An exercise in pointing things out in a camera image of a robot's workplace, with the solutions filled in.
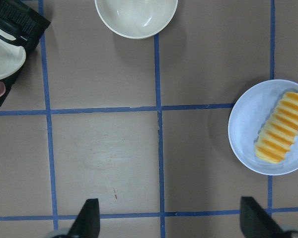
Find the cream plate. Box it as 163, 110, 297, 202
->
0, 29, 26, 80

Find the yellow striped bread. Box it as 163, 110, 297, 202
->
254, 92, 298, 164

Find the white ceramic bowl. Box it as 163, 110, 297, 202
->
95, 0, 178, 40

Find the black plate rack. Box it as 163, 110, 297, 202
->
0, 0, 51, 107

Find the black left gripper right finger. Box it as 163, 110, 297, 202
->
239, 196, 288, 238

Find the blue plate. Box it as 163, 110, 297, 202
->
228, 79, 298, 176

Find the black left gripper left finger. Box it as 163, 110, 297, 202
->
68, 198, 100, 238

